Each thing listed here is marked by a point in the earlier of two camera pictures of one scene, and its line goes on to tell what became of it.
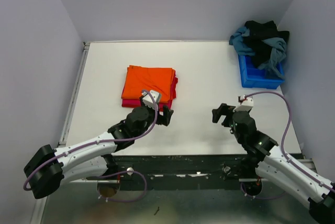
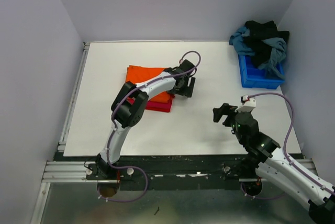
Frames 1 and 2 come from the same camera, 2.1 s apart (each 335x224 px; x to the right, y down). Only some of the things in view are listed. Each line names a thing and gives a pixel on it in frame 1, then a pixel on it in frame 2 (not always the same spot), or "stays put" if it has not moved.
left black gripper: (164, 120) to (186, 91)
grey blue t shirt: (278, 54) stays put
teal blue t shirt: (236, 41) stays put
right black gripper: (225, 109) stays put
